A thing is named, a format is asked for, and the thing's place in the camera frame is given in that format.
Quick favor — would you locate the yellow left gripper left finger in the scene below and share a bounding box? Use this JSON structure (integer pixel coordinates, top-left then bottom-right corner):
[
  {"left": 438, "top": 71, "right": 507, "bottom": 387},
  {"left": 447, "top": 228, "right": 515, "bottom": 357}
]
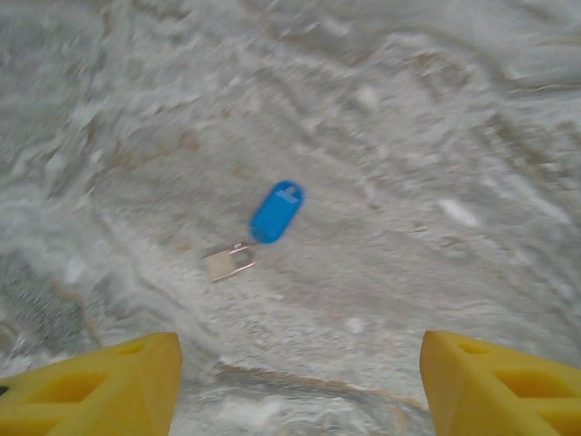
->
[{"left": 0, "top": 332, "right": 183, "bottom": 436}]

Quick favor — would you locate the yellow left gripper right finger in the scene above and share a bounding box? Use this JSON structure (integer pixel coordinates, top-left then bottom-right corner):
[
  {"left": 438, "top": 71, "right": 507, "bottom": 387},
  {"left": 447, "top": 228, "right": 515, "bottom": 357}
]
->
[{"left": 419, "top": 330, "right": 581, "bottom": 436}]

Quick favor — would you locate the blue oval key tag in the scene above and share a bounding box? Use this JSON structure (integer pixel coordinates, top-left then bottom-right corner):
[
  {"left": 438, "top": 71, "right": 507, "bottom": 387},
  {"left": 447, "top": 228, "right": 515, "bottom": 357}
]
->
[{"left": 248, "top": 180, "right": 306, "bottom": 245}]

